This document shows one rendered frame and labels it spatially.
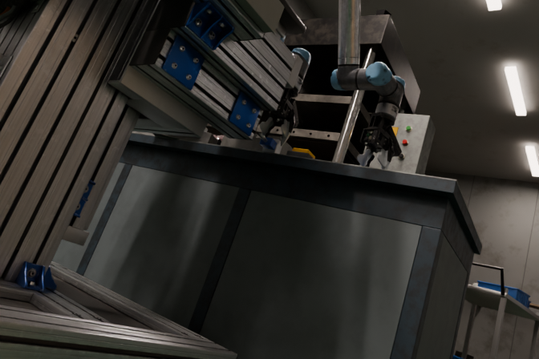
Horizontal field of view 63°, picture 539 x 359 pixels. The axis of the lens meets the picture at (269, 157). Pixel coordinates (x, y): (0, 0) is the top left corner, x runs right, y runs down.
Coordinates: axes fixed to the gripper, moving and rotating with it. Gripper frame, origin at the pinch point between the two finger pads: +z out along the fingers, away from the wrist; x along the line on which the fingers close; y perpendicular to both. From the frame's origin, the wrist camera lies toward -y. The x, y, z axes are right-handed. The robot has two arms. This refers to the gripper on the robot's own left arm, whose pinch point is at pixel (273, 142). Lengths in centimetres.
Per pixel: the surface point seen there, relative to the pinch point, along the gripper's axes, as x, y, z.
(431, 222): 56, 2, 16
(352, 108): -7, -80, -56
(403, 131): 20, -91, -52
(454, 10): -17, -317, -314
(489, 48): 22, -387, -315
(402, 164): 24, -90, -33
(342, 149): -6, -81, -32
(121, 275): -47, -8, 60
